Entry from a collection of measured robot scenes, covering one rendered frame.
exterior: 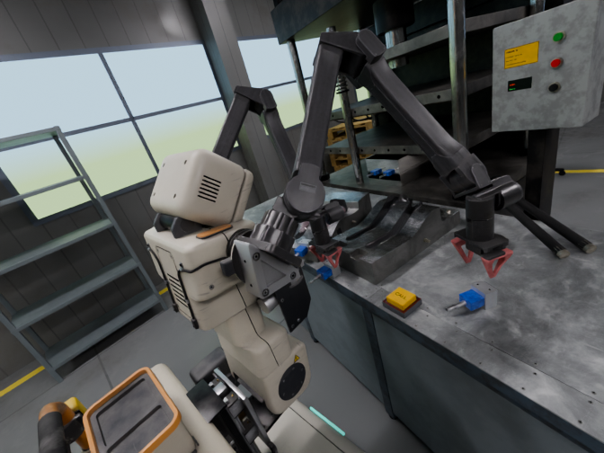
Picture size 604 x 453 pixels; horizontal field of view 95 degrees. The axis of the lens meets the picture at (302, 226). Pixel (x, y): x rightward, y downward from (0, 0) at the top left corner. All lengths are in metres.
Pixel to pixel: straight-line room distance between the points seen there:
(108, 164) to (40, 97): 0.68
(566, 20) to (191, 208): 1.32
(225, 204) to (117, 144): 2.82
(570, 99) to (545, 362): 0.96
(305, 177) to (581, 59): 1.11
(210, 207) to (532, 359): 0.76
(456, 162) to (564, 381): 0.48
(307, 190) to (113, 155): 2.95
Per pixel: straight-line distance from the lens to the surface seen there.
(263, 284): 0.52
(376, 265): 0.96
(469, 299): 0.88
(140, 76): 3.59
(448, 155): 0.72
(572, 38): 1.43
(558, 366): 0.83
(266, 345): 0.77
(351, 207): 1.42
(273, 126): 1.01
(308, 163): 0.55
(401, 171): 1.82
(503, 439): 1.05
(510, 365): 0.80
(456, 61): 1.44
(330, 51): 0.72
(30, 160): 3.30
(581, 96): 1.44
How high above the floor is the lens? 1.42
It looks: 24 degrees down
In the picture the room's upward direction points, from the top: 17 degrees counter-clockwise
